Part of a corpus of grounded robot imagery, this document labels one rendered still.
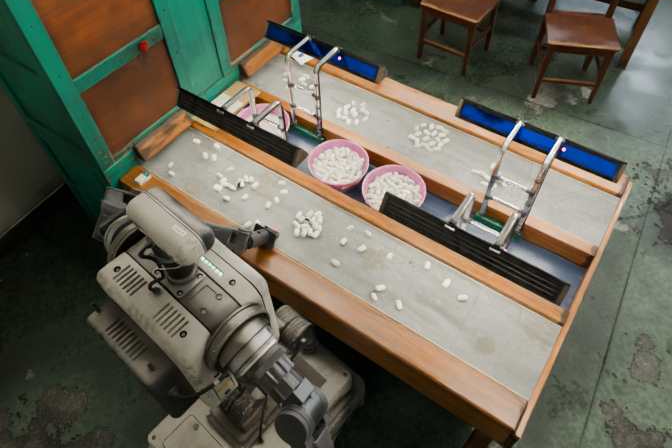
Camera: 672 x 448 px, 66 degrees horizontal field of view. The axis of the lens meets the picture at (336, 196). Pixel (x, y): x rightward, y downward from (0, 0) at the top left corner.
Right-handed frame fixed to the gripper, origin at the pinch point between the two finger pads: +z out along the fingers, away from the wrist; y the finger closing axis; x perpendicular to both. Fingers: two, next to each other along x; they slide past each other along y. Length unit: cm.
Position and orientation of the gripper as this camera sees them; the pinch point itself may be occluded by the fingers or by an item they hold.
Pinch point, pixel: (276, 232)
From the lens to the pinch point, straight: 205.9
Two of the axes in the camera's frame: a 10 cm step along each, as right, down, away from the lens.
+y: -8.2, -4.4, 3.7
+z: 4.5, -1.1, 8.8
